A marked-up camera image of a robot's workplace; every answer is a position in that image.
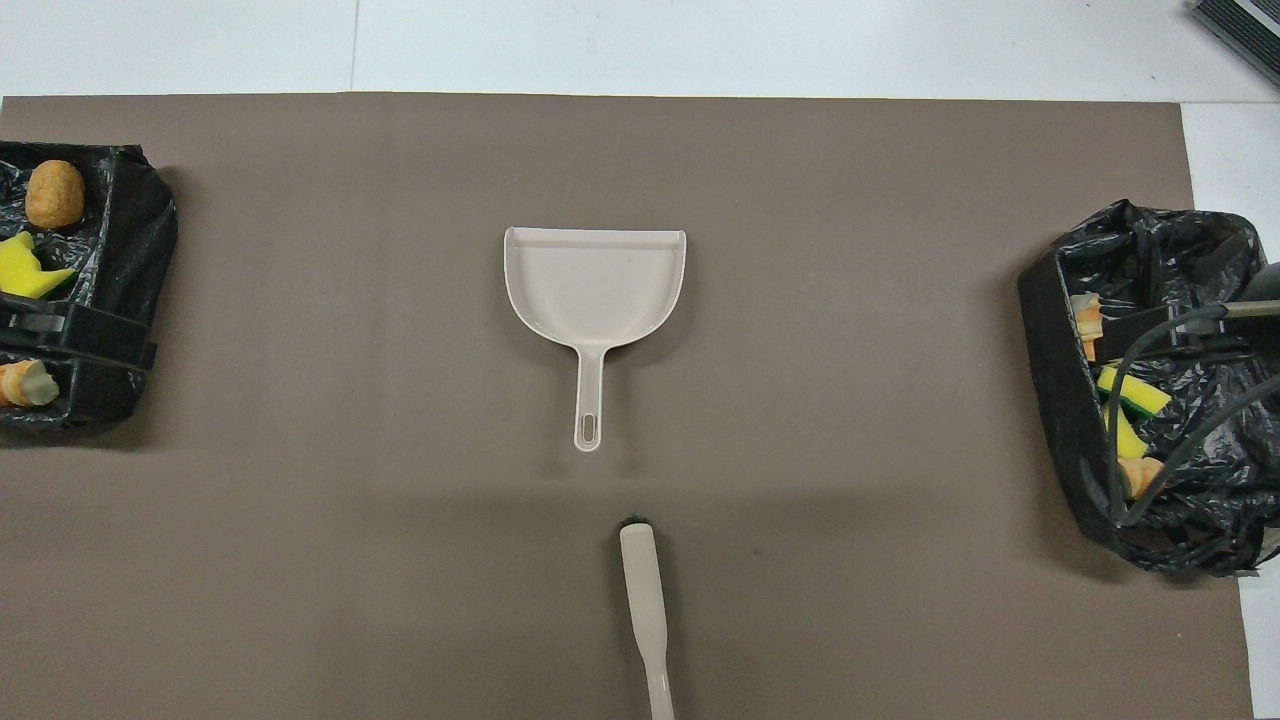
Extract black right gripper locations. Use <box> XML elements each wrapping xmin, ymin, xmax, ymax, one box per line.
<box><xmin>1098</xmin><ymin>260</ymin><xmax>1280</xmax><ymax>349</ymax></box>

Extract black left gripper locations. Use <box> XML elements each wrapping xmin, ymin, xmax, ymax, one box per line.
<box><xmin>0</xmin><ymin>293</ymin><xmax>159</xmax><ymax>374</ymax></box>

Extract large green yellow sponge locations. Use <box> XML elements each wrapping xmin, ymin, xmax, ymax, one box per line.
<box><xmin>1097</xmin><ymin>366</ymin><xmax>1173</xmax><ymax>417</ymax></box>

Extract striped toy croissant piece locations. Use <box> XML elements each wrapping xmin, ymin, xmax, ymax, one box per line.
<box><xmin>1068</xmin><ymin>293</ymin><xmax>1107</xmax><ymax>363</ymax></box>

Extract plump toy croissant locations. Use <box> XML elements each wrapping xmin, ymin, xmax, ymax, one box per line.
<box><xmin>0</xmin><ymin>358</ymin><xmax>62</xmax><ymax>408</ymax></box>

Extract all yellow sponge piece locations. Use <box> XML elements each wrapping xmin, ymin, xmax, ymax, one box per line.
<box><xmin>0</xmin><ymin>232</ymin><xmax>79</xmax><ymax>301</ymax></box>

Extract small green yellow sponge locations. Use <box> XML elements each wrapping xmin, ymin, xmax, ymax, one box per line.
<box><xmin>1105</xmin><ymin>402</ymin><xmax>1150</xmax><ymax>461</ymax></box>

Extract pale toy toast piece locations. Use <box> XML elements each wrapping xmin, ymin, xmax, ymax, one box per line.
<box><xmin>1117</xmin><ymin>456</ymin><xmax>1167</xmax><ymax>500</ymax></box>

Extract oval golden toy bread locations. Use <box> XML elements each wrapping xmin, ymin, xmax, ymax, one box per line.
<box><xmin>25</xmin><ymin>160</ymin><xmax>87</xmax><ymax>230</ymax></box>

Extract beige plastic dustpan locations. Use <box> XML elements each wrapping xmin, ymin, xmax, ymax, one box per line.
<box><xmin>503</xmin><ymin>226</ymin><xmax>689</xmax><ymax>453</ymax></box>

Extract beige hand brush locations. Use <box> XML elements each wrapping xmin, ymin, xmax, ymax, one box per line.
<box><xmin>618</xmin><ymin>514</ymin><xmax>677</xmax><ymax>720</ymax></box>

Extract black bag lined bin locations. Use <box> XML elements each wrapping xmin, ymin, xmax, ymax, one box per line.
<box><xmin>0</xmin><ymin>142</ymin><xmax>179</xmax><ymax>433</ymax></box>
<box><xmin>1018</xmin><ymin>200</ymin><xmax>1280</xmax><ymax>578</ymax></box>

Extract dark grey ribbed panel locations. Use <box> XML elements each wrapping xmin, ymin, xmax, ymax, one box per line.
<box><xmin>1190</xmin><ymin>0</ymin><xmax>1280</xmax><ymax>61</ymax></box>

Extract brown table mat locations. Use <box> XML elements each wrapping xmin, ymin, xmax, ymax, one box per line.
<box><xmin>0</xmin><ymin>93</ymin><xmax>1251</xmax><ymax>720</ymax></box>

